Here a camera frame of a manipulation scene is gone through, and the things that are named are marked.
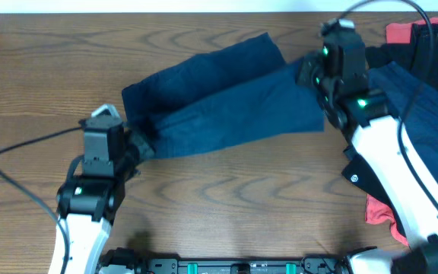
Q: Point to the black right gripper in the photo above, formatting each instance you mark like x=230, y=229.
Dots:
x=308, y=62

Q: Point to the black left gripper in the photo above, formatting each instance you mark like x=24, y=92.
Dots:
x=131, y=138

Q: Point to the navy blue shorts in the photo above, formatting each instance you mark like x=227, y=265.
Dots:
x=212, y=101

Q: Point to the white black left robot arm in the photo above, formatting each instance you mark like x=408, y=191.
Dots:
x=91, y=195

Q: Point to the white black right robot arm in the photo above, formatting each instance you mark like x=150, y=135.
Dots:
x=390, y=121

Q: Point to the red garment in pile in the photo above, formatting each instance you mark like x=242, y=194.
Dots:
x=405, y=44

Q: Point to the dark blue garment in pile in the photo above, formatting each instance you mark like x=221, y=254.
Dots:
x=422, y=123

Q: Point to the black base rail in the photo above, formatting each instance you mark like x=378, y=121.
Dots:
x=127, y=261

